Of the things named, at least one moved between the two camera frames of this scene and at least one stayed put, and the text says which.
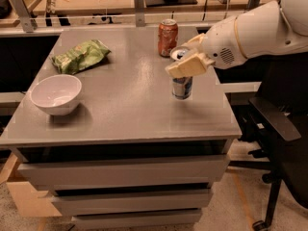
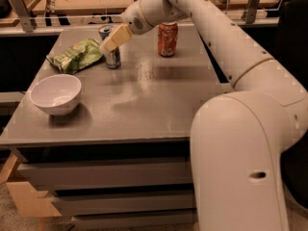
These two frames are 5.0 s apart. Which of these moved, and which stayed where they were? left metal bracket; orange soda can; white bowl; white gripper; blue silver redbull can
Moved: blue silver redbull can; white gripper
Stayed: left metal bracket; white bowl; orange soda can
